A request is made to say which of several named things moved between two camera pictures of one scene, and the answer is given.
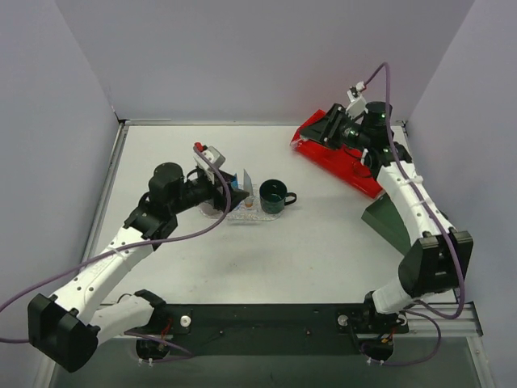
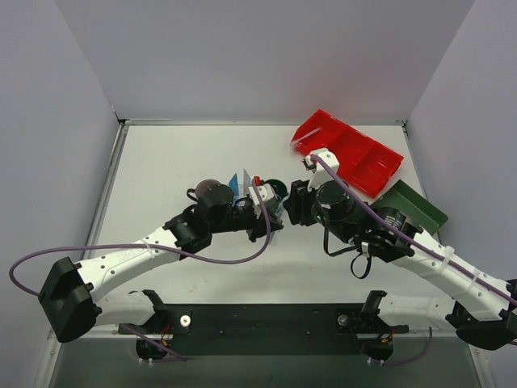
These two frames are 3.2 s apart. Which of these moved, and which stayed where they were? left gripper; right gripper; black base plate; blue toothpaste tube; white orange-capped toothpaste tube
Moved: left gripper; right gripper
Stayed: black base plate; white orange-capped toothpaste tube; blue toothpaste tube
